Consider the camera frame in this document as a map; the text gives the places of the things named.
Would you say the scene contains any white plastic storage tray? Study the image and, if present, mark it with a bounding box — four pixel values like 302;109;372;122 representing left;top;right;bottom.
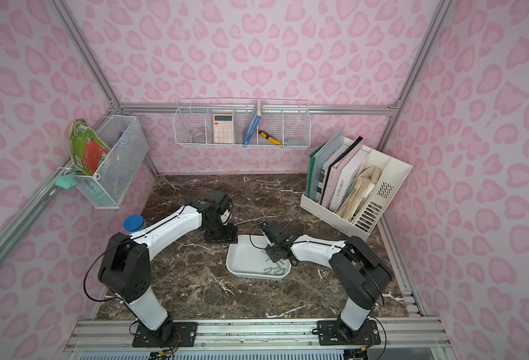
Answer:
226;235;291;281

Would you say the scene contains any yellow utility knife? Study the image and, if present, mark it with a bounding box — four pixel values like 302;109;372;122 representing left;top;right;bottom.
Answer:
259;130;282;146

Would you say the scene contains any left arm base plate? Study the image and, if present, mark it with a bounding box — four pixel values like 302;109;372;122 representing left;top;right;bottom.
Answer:
132;319;199;349

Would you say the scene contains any white wire wall basket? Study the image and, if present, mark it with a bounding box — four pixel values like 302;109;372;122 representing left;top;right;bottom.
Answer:
173;98;311;149

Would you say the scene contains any blue book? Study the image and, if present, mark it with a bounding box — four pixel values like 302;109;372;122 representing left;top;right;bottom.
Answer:
242;100;262;145

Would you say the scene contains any green folder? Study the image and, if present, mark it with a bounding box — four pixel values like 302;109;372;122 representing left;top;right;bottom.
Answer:
305;129;344;200

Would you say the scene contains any mint green wall hook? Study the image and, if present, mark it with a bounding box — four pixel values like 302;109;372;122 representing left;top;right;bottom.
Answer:
55;173;78;190

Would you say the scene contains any white pink calculator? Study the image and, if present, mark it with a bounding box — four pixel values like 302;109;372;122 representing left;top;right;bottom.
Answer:
213;114;235;144

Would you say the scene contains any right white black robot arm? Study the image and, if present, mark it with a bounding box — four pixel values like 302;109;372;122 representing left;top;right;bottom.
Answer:
259;221;393;338

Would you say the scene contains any beige paper bundle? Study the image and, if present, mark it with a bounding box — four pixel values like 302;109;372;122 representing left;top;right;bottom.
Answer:
336;166;381;222

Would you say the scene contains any pile of silver screws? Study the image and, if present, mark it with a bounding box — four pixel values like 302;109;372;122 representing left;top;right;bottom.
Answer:
262;258;290;276

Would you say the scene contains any blue lid clear jar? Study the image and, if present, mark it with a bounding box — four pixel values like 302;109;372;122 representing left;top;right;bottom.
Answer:
123;214;146;232

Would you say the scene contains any green red snack bag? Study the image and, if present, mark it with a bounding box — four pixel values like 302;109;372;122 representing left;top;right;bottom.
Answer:
69;118;111;176

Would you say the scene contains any white mesh side basket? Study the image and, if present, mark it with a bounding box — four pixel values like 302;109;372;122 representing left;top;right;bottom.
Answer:
76;115;148;209

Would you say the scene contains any white file organizer rack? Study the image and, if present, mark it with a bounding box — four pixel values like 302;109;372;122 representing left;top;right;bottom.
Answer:
300;145;412;240

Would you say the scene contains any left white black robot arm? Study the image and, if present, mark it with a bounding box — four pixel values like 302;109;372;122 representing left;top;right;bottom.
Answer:
97;191;238;339

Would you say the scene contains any pink white book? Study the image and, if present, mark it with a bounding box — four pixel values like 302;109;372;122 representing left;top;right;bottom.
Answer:
321;142;369;212

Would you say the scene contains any clear tape roll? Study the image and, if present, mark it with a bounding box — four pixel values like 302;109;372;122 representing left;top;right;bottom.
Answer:
190;128;207;144

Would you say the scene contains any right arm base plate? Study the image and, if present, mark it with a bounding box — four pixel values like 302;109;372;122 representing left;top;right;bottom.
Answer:
312;319;381;347

